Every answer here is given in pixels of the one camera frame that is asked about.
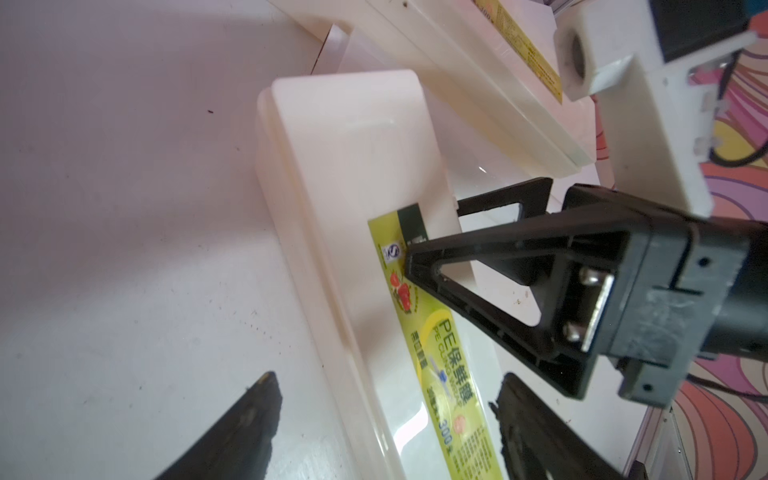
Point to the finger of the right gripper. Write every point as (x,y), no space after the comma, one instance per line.
(531,196)

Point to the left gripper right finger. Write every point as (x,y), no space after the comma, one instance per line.
(537,444)

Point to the white wrap dispenser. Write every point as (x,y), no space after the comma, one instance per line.
(347,162)
(501,80)

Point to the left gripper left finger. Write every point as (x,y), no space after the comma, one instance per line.
(239,444)

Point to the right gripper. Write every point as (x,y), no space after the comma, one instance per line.
(637,289)

